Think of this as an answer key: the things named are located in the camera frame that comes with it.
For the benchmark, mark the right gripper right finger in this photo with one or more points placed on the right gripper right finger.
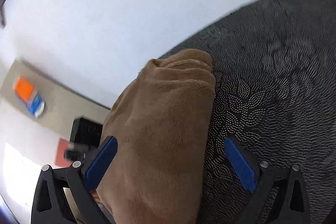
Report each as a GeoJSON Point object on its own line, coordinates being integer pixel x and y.
{"type": "Point", "coordinates": [291, 204]}

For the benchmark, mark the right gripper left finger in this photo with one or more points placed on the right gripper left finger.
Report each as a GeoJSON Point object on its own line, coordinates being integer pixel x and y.
{"type": "Point", "coordinates": [50, 204]}

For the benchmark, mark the brown fleece garment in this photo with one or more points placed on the brown fleece garment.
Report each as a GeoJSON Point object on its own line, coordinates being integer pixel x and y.
{"type": "Point", "coordinates": [161, 122]}

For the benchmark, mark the red floor mat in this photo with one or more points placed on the red floor mat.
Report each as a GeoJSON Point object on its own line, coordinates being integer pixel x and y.
{"type": "Point", "coordinates": [60, 160]}

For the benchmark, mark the beige cabinet door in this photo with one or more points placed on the beige cabinet door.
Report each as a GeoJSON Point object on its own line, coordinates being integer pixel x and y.
{"type": "Point", "coordinates": [19, 129]}

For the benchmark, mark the orange box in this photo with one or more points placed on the orange box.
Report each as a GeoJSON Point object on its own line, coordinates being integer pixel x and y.
{"type": "Point", "coordinates": [24, 90]}

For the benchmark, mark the black patterned table cloth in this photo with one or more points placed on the black patterned table cloth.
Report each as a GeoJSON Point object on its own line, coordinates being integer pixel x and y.
{"type": "Point", "coordinates": [274, 65]}

